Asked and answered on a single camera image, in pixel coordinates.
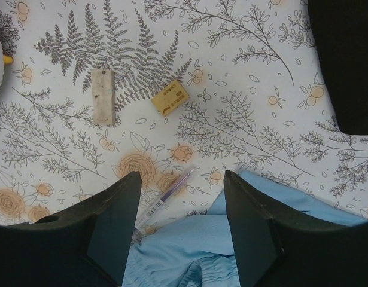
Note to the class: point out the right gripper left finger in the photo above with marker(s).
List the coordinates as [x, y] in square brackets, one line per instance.
[86, 244]

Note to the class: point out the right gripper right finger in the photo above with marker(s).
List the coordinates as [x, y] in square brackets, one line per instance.
[276, 245]

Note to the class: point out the thin purple gel pen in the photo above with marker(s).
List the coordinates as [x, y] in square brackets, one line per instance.
[162, 200]

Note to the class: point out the light blue shorts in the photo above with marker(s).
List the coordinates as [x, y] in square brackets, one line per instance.
[198, 250]

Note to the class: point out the floral table mat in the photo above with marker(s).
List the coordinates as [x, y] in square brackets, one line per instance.
[258, 102]

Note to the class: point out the grey speckled eraser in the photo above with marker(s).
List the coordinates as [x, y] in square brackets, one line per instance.
[103, 95]

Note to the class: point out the yellow eraser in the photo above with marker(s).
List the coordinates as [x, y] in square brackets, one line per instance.
[170, 98]

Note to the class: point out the black yellow capped marker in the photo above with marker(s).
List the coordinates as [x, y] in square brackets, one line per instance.
[7, 60]

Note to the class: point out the black folded cloth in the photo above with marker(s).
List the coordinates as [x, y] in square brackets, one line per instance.
[340, 30]

